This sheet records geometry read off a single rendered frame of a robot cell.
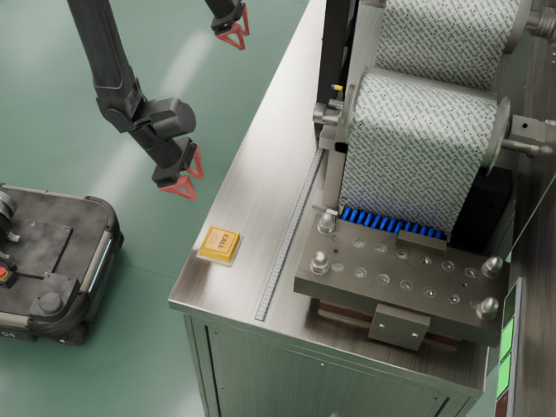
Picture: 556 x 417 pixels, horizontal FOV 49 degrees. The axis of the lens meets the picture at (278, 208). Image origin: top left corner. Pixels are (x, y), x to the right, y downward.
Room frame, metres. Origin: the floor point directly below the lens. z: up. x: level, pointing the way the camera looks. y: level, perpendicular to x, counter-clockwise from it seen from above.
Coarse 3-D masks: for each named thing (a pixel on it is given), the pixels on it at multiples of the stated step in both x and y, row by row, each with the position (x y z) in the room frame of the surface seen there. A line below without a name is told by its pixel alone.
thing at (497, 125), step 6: (354, 96) 0.82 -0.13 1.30; (498, 108) 0.79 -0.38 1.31; (498, 114) 0.78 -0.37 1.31; (348, 120) 0.80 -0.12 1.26; (498, 120) 0.77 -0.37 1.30; (498, 126) 0.76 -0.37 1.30; (492, 132) 0.75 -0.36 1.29; (498, 132) 0.75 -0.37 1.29; (492, 138) 0.74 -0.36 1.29; (492, 144) 0.74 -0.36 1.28; (486, 150) 0.73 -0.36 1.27; (492, 150) 0.73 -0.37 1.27; (486, 156) 0.73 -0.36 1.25; (486, 162) 0.73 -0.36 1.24
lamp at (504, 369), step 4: (508, 356) 0.38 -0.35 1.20; (508, 360) 0.37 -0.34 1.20; (504, 364) 0.38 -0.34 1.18; (508, 364) 0.37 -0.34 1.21; (500, 368) 0.38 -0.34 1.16; (504, 368) 0.37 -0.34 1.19; (508, 368) 0.36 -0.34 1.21; (500, 372) 0.37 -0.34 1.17; (504, 372) 0.36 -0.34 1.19; (508, 372) 0.35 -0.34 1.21; (500, 376) 0.36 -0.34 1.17; (504, 376) 0.35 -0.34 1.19; (508, 376) 0.35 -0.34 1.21; (500, 380) 0.36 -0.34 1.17; (504, 380) 0.35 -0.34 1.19; (500, 384) 0.35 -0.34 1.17; (504, 384) 0.34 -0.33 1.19; (500, 388) 0.34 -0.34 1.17; (504, 388) 0.34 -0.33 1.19; (500, 392) 0.34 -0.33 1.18
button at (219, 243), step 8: (208, 232) 0.77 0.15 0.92; (216, 232) 0.78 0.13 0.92; (224, 232) 0.78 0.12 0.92; (232, 232) 0.78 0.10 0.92; (208, 240) 0.75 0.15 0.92; (216, 240) 0.76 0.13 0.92; (224, 240) 0.76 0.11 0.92; (232, 240) 0.76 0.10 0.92; (200, 248) 0.73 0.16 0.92; (208, 248) 0.73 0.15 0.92; (216, 248) 0.73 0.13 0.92; (224, 248) 0.73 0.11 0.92; (232, 248) 0.74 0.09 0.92; (208, 256) 0.73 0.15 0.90; (216, 256) 0.72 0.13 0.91; (224, 256) 0.72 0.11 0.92
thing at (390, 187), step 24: (360, 168) 0.78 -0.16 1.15; (384, 168) 0.77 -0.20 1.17; (408, 168) 0.76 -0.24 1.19; (432, 168) 0.75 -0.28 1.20; (360, 192) 0.78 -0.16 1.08; (384, 192) 0.76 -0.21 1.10; (408, 192) 0.75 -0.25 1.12; (432, 192) 0.74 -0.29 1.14; (456, 192) 0.73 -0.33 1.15; (384, 216) 0.76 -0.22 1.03; (408, 216) 0.75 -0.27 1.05; (432, 216) 0.74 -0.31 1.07; (456, 216) 0.73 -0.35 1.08
